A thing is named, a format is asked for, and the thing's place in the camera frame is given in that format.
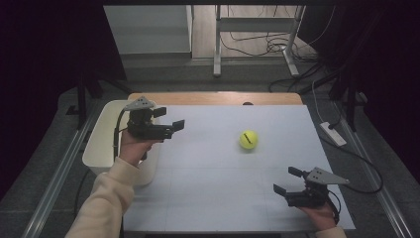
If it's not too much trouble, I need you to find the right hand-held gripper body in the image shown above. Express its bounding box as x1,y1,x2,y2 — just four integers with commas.
285,167,351,208

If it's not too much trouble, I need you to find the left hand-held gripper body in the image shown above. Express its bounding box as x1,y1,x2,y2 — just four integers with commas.
123,95,174,141

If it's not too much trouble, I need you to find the white plastic bin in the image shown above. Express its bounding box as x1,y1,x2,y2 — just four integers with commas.
81,99,161,186

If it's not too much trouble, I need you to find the yellow tennis ball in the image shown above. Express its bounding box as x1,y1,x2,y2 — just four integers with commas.
239,129,260,150

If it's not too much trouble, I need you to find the person's right hand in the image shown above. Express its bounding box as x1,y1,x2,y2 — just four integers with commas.
298,202,338,231

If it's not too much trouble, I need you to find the person's left hand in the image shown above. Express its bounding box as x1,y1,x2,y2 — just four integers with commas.
118,130,162,168

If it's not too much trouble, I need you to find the wooden table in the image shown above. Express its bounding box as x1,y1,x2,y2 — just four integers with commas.
127,91,304,107

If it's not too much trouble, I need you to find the white power strip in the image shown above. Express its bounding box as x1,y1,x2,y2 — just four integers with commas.
319,121,348,148

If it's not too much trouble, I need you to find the white table mat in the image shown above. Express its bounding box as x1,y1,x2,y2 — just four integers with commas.
122,104,357,233

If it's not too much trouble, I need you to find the black metal stand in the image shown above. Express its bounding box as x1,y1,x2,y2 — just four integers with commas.
64,63,133,131
328,62,368,133

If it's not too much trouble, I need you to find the white cabinet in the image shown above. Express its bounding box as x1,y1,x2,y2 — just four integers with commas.
103,4,194,56

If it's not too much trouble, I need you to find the dark curtain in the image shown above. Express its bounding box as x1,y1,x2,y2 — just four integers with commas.
298,0,420,186
0,0,127,201

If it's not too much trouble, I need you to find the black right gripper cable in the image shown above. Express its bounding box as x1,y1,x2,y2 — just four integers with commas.
328,189,342,226

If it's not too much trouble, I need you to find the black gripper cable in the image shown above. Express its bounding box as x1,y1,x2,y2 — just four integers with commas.
328,189,342,226
73,108,129,217

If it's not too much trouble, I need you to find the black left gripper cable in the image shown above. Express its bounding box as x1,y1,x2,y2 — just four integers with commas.
73,108,129,217

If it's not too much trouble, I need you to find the black power cable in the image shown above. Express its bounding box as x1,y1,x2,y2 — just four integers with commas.
320,134,384,195

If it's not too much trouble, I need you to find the metal floor rail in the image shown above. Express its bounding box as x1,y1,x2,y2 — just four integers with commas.
21,100,102,238
331,98,412,238

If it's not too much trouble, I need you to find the white cable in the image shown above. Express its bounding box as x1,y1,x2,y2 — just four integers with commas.
311,5,337,124

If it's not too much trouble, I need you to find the white metal stand frame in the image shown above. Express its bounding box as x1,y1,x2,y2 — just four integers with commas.
212,4,307,78

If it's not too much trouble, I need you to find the tangle of black floor cables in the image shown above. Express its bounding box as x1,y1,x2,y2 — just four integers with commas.
219,5,323,93

